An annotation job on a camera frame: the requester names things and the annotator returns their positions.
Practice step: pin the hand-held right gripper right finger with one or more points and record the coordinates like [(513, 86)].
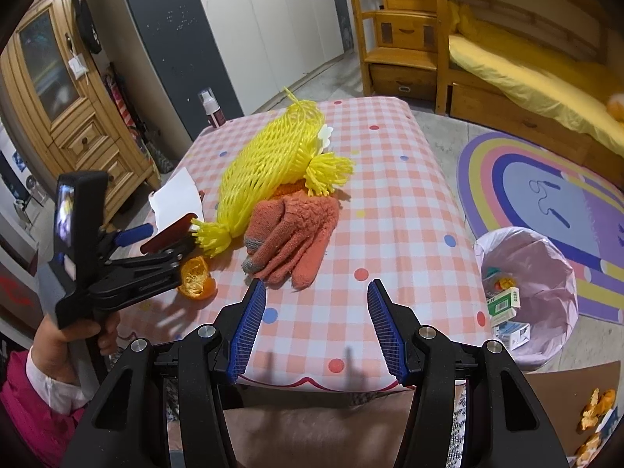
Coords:
[(385, 331)]

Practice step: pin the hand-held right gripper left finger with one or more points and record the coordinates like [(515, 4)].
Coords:
[(248, 331)]

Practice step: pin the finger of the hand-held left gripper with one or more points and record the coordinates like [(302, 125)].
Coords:
[(146, 273), (134, 235)]

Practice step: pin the green carton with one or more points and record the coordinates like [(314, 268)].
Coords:
[(502, 304)]

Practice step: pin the white blue milk carton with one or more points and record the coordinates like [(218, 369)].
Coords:
[(514, 335)]

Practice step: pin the trash bin with pink bag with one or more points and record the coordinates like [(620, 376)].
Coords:
[(536, 263)]

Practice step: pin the person's left forearm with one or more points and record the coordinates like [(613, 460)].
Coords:
[(29, 414)]

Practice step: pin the person's left hand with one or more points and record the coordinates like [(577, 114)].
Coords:
[(53, 351)]

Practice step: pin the orange peel half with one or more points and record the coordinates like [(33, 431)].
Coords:
[(197, 278)]

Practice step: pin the wooden cabinet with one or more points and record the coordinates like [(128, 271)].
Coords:
[(78, 122)]

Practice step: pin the orange knit glove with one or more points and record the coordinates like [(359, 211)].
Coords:
[(307, 234), (265, 234)]

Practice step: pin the dark box red print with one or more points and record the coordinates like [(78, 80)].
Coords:
[(19, 292)]

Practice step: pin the person's houndstooth trouser leg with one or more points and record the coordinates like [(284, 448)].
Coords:
[(459, 429)]

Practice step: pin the pink checkered tablecloth table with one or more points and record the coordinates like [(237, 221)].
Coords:
[(390, 204)]

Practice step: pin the yellow foam fruit net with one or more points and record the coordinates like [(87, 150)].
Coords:
[(263, 170)]

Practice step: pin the white spray bottle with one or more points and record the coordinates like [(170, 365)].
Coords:
[(214, 114)]

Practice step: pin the white hanging tag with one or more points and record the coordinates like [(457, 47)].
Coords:
[(77, 66)]

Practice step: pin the brown cardboard sheet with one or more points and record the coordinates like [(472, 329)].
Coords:
[(551, 409)]

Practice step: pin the black hanging bag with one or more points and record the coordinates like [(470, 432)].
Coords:
[(87, 19)]

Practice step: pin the small white wrapper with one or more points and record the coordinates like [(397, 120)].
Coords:
[(324, 137)]

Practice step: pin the rainbow rug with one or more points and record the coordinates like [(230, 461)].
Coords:
[(536, 180)]

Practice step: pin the orange peel piece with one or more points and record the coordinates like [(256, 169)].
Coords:
[(597, 407), (589, 444)]

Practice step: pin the grey white wardrobe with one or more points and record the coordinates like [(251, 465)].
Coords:
[(273, 34)]

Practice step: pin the wooden bunk bed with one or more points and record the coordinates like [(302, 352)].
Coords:
[(487, 107)]

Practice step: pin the yellow bed sheet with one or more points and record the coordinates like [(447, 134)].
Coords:
[(526, 78)]

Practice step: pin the wooden stair drawers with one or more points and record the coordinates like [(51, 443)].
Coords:
[(404, 29)]

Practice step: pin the orange plush toy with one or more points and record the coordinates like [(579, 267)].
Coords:
[(616, 108)]

